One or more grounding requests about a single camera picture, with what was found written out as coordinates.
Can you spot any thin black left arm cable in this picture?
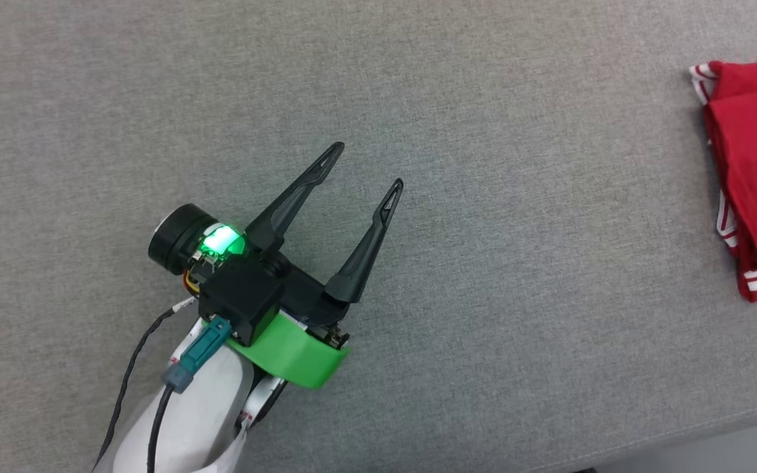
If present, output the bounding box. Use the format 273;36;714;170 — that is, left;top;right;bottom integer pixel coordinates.
93;299;200;471

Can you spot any black cable with teal connector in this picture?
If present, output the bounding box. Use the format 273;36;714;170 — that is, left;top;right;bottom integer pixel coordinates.
147;315;233;473

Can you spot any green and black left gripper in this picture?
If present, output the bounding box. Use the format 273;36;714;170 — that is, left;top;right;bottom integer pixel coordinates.
148;141;405;390

